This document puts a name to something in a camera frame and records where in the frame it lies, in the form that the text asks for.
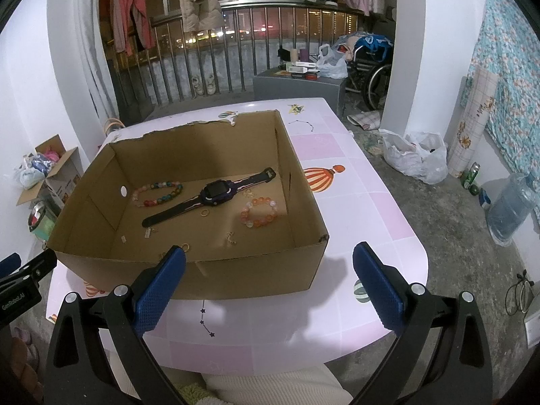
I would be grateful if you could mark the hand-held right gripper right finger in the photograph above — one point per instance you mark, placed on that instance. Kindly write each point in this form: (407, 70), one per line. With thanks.
(379, 291)

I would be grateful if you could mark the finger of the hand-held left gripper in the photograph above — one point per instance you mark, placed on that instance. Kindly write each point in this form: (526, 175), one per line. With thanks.
(10, 263)
(40, 265)

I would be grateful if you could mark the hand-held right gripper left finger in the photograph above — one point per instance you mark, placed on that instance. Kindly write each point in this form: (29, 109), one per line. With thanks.
(158, 291)

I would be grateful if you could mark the large brown cardboard box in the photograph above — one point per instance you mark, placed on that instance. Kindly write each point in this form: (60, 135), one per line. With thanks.
(253, 274)

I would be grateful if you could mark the dark purple smart watch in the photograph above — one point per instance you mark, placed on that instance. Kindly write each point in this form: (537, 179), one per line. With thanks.
(216, 192)

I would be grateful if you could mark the person's left hand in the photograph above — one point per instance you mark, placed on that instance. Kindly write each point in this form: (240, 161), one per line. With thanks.
(19, 356)

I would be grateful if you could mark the pink slipper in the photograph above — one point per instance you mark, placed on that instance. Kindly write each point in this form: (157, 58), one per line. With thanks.
(22, 334)

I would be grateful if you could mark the metal trash bin green liner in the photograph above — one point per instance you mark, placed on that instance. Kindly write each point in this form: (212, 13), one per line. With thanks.
(42, 223)

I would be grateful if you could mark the open printed cardboard box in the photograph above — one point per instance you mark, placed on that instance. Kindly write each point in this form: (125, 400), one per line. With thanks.
(63, 177)

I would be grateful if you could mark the pink and blue cloth bundle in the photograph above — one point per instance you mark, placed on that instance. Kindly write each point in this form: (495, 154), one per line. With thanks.
(46, 158)

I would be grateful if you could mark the fuzzy white green jacket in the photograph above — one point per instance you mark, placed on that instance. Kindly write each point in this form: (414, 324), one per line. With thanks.
(194, 394)

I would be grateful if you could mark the large crumpled white plastic bag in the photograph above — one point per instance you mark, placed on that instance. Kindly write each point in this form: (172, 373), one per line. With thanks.
(417, 160)

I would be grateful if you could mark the blue white bottle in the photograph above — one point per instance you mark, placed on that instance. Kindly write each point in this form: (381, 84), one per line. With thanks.
(485, 199)

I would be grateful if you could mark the white knit garment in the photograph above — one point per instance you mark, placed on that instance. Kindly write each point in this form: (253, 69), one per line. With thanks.
(274, 384)

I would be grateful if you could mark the large water jug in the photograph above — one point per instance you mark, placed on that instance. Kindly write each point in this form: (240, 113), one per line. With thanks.
(510, 211)

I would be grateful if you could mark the white device box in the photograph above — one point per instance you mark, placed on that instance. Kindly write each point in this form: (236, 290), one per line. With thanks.
(532, 331)

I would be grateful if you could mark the patterned paper sheet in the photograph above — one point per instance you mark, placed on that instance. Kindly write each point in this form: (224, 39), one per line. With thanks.
(365, 120)

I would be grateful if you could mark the roll of patterned paper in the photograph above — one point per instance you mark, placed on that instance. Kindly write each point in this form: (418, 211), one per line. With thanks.
(468, 135)

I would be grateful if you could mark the white sneaker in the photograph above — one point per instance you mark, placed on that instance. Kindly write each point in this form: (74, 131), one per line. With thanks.
(211, 84)
(198, 85)

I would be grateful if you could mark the wheelchair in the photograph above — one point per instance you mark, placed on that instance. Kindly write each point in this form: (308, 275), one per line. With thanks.
(375, 80)

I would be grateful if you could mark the grey cabinet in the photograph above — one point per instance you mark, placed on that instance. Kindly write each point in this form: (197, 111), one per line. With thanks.
(295, 93)

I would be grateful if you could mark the white curtain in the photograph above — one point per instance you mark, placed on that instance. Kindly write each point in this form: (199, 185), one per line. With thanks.
(97, 50)

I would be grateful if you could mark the white flat box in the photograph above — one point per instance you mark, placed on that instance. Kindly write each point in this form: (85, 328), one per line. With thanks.
(301, 67)

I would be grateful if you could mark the floral blanket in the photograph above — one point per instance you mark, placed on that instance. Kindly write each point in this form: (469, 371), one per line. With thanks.
(510, 93)

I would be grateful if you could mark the purple cup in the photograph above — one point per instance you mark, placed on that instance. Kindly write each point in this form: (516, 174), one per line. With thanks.
(304, 56)

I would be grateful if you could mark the blue bag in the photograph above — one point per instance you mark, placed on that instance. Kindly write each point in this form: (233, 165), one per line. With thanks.
(375, 43)

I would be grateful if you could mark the cream candle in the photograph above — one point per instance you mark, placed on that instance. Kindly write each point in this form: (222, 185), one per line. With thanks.
(294, 55)

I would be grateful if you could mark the metal balcony railing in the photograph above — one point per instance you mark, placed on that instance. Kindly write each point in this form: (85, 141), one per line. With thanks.
(253, 42)

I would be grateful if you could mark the hanging pink clothes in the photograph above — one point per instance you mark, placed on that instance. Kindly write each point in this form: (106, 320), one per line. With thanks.
(133, 12)

